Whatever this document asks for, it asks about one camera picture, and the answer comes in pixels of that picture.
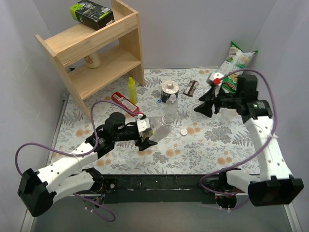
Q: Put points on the red white box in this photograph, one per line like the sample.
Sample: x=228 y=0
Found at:
x=125 y=102

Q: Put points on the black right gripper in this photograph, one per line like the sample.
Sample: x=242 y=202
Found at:
x=217 y=101

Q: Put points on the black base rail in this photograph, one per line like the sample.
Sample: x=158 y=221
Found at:
x=153 y=188

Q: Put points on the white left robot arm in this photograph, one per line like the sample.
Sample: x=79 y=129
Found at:
x=39 y=189

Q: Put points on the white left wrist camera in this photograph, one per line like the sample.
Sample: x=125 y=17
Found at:
x=143 y=125

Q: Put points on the black green box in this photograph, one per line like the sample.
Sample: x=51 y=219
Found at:
x=92 y=14

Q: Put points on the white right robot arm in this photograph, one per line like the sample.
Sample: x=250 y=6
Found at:
x=276 y=184

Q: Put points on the green chips bag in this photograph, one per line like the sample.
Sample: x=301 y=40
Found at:
x=236 y=59

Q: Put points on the beige cup on shelf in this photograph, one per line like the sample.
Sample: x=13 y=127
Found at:
x=93 y=60

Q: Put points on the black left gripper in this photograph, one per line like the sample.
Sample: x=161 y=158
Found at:
x=140 y=136

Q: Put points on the clear bottle with label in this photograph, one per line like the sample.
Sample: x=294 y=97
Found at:
x=161 y=127

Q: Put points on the floral table mat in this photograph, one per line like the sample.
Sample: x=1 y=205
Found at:
x=209 y=145

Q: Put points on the clear plastic bottle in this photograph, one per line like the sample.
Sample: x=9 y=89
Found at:
x=228 y=115
x=171 y=106

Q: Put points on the brown snack packet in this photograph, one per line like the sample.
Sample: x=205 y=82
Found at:
x=191 y=87

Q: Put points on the white bottle cap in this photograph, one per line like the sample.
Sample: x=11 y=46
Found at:
x=184 y=132

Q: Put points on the yellow spray bottle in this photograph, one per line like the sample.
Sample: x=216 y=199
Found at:
x=132 y=90

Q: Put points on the wooden shelf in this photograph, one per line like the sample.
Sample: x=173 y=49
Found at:
x=75 y=43

